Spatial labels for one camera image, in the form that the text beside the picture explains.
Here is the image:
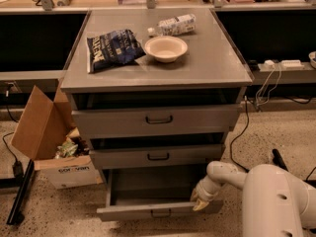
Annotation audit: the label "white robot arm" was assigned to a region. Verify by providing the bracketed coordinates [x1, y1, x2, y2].
[191, 161, 316, 237]

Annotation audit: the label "blue chip bag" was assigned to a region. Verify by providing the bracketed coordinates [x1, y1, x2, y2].
[87, 29, 145, 73]

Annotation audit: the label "plastic water bottle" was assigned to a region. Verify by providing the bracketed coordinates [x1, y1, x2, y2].
[147, 14, 197, 37]

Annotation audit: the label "white charger cables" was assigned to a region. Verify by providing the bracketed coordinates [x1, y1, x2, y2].
[254, 65, 282, 112]

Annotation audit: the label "black table foot right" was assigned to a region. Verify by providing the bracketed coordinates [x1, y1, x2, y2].
[273, 149, 287, 171]

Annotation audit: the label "grey top drawer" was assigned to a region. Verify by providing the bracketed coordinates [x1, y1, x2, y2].
[72, 105, 240, 139]

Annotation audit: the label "black cable right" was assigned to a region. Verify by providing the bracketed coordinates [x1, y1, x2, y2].
[228, 96, 251, 174]

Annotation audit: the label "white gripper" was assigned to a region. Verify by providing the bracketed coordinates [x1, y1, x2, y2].
[190, 176, 221, 211]

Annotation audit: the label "grey drawer cabinet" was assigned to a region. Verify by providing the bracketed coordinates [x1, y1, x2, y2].
[60, 7, 254, 183]

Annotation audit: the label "grey drawer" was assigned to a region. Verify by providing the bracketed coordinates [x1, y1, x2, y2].
[72, 105, 240, 139]
[90, 144, 224, 169]
[96, 167, 225, 222]

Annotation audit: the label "green snack packet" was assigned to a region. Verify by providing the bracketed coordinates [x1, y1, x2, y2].
[55, 140, 78, 159]

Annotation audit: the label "black table foot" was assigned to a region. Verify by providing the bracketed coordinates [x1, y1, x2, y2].
[6, 160, 35, 225]
[273, 149, 287, 171]

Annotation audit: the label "white power strip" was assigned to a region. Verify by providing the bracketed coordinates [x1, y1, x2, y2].
[259, 60, 304, 71]

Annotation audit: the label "white paper bowl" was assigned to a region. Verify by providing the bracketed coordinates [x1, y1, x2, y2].
[144, 36, 188, 63]

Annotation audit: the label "grey middle drawer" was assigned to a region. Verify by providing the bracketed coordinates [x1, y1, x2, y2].
[90, 144, 224, 169]

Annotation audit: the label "grey bottom drawer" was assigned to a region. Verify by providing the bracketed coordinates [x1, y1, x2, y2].
[96, 167, 225, 222]

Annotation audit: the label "black power adapter left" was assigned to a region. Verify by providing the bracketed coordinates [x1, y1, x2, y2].
[13, 161, 24, 178]

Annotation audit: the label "black table foot left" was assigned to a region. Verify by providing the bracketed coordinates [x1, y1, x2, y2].
[6, 160, 35, 225]

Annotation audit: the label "cardboard box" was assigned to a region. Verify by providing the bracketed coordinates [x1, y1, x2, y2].
[11, 86, 102, 189]

